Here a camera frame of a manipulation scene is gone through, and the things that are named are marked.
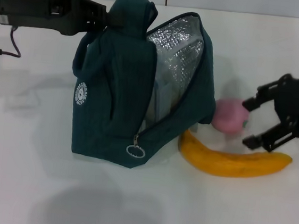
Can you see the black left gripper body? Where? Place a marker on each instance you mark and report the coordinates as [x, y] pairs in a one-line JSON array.
[[42, 11]]

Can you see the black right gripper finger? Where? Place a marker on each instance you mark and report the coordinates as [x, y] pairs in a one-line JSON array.
[[269, 93], [272, 139]]

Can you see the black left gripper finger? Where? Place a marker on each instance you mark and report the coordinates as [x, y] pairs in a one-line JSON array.
[[101, 24], [101, 12]]

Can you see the pink toy peach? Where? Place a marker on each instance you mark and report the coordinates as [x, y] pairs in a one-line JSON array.
[[229, 117]]

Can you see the dark teal insulated lunch bag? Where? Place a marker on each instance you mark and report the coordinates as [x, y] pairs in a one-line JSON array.
[[116, 73]]

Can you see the yellow banana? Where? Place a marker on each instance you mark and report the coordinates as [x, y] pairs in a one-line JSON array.
[[227, 164]]

